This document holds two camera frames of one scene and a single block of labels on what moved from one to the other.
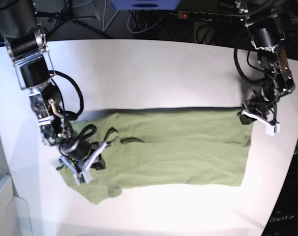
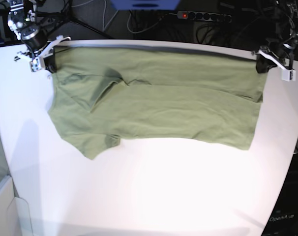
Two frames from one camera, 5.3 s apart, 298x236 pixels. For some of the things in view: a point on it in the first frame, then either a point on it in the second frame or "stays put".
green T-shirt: x=159 y=148 to x=102 y=93
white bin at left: x=10 y=214 stays put
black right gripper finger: x=100 y=164 to x=50 y=64
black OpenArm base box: x=288 y=217 stays put
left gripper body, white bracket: x=262 y=107 to x=283 y=55
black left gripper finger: x=246 y=120 to x=263 y=64
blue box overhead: x=145 y=5 stays put
